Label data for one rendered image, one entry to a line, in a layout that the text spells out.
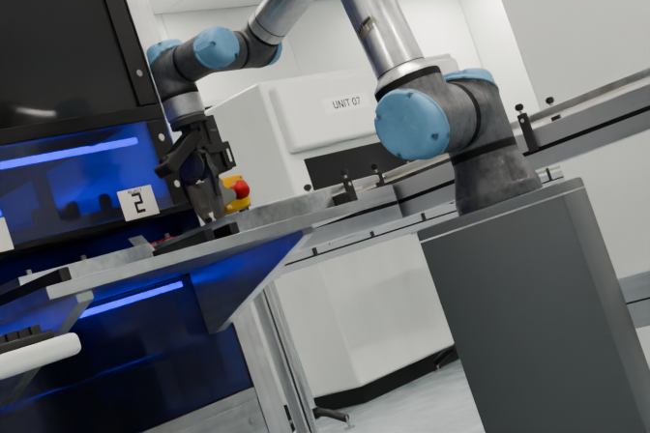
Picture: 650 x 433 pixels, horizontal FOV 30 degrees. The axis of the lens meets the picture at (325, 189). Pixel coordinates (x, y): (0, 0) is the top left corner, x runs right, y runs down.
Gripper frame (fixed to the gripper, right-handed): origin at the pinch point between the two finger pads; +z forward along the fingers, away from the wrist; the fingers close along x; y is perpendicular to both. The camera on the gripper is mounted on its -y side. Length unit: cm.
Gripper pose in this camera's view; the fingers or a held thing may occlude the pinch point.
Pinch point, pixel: (212, 220)
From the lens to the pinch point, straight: 230.0
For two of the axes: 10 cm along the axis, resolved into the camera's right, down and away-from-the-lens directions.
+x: -6.7, 2.8, 6.9
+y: 6.7, -1.7, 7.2
